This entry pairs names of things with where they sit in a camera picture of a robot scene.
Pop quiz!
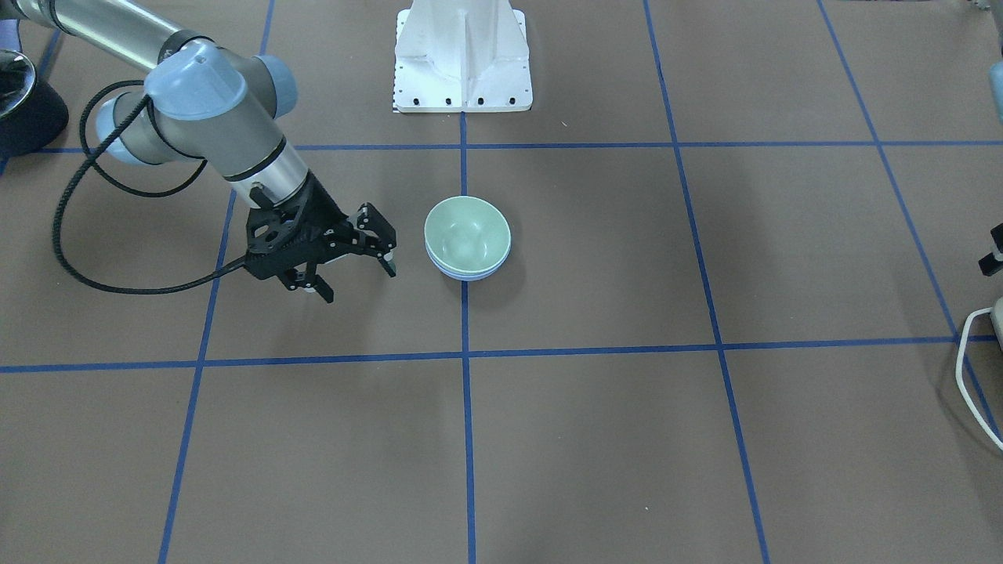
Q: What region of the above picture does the green bowl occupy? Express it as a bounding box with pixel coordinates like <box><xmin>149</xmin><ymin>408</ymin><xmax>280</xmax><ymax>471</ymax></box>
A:
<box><xmin>423</xmin><ymin>196</ymin><xmax>512</xmax><ymax>271</ymax></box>

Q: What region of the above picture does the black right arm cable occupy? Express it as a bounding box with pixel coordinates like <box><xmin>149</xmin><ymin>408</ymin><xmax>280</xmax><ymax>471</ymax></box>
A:
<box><xmin>52</xmin><ymin>80</ymin><xmax>252</xmax><ymax>297</ymax></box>

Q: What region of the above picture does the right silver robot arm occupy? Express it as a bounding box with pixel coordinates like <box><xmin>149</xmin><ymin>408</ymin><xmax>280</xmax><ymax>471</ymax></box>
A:
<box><xmin>2</xmin><ymin>1</ymin><xmax>397</xmax><ymax>303</ymax></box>

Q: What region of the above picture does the cream white toaster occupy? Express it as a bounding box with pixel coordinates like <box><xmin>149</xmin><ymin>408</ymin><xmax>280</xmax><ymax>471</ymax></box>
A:
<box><xmin>989</xmin><ymin>297</ymin><xmax>1003</xmax><ymax>349</ymax></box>

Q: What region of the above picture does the white central pedestal column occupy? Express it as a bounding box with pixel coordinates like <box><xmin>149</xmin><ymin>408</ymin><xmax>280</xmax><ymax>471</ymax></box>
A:
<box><xmin>392</xmin><ymin>1</ymin><xmax>534</xmax><ymax>114</ymax></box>

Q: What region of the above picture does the dark blue saucepan with lid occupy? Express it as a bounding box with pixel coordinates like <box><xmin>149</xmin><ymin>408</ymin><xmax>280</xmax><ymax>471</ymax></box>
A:
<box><xmin>1</xmin><ymin>48</ymin><xmax>69</xmax><ymax>158</ymax></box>

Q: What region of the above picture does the white toaster power cord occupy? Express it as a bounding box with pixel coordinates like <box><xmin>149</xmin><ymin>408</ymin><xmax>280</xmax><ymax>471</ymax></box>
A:
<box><xmin>956</xmin><ymin>307</ymin><xmax>1003</xmax><ymax>452</ymax></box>

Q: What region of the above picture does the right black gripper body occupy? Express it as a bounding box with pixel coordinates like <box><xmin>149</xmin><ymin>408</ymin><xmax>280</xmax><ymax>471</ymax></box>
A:
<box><xmin>244</xmin><ymin>172</ymin><xmax>397</xmax><ymax>280</ymax></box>

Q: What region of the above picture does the blue bowl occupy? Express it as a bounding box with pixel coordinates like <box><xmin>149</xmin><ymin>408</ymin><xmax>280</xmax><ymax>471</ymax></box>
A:
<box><xmin>426</xmin><ymin>248</ymin><xmax>511</xmax><ymax>282</ymax></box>

